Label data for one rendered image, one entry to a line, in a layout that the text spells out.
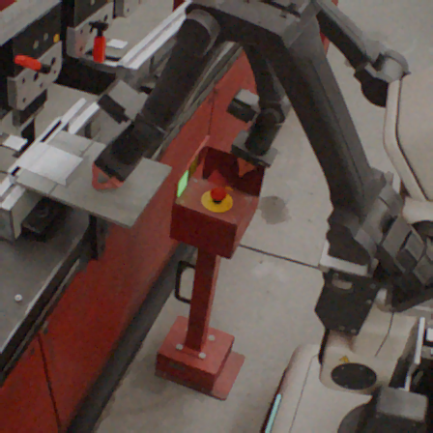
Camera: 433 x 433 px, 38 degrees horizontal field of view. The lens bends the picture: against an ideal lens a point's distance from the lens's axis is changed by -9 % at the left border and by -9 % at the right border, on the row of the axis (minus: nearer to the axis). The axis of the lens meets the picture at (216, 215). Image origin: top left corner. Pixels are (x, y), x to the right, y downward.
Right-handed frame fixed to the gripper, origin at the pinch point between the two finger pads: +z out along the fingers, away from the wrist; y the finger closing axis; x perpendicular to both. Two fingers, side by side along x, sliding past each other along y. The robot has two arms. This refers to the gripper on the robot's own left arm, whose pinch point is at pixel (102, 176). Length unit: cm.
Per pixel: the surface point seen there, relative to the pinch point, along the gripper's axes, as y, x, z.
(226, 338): -38, 65, 67
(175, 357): -24, 55, 72
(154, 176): -6.1, 7.7, -2.6
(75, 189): 4.3, -2.4, 3.3
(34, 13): 1.8, -29.3, -22.1
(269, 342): -51, 82, 71
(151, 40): -59, -13, 14
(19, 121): 3.6, -19.9, 0.0
